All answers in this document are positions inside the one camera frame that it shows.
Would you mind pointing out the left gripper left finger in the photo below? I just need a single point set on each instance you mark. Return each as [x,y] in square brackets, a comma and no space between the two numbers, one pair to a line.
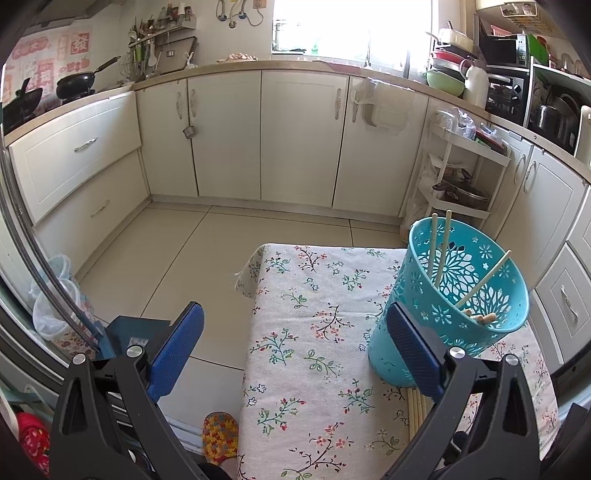
[174,350]

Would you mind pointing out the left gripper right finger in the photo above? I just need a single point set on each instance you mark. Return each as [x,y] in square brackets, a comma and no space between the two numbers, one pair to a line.
[421,350]

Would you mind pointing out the turquoise perforated plastic basket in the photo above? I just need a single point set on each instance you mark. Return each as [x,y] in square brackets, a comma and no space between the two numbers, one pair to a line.
[498,309]

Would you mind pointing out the blue box on floor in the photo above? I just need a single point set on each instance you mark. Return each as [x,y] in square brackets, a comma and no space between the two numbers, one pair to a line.
[125,331]

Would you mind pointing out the chopstick in basket leaning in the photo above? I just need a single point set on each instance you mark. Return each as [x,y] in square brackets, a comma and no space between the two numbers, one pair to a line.
[489,275]

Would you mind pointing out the colourful knitted slipper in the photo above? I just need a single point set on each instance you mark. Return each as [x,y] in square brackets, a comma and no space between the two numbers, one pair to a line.
[219,437]

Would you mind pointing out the floral tablecloth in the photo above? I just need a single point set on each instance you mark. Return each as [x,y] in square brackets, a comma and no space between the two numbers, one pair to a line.
[313,407]

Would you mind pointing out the chopstick in basket left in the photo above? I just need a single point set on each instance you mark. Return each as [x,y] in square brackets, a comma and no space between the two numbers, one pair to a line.
[433,245]

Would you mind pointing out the chopstick in basket middle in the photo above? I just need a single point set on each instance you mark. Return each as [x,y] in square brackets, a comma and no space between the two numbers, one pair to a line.
[444,249]

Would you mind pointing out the white tiered storage rack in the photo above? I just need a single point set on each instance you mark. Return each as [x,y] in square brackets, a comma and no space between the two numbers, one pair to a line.
[462,169]

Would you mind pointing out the white thermos jug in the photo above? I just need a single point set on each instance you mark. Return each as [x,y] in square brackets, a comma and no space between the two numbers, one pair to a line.
[476,86]

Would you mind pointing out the steel pot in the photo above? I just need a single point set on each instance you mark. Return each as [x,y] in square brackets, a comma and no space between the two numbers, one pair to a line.
[558,121]

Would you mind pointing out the green bowl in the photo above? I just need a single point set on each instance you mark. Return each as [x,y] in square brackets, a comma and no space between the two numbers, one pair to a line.
[444,82]

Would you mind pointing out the black toaster oven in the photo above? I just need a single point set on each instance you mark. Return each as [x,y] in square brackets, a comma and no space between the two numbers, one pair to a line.
[508,92]

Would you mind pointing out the black frying pan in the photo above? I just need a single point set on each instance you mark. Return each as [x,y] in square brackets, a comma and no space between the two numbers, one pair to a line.
[80,83]

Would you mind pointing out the black wok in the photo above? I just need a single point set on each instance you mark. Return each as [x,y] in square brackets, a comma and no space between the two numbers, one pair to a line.
[21,109]

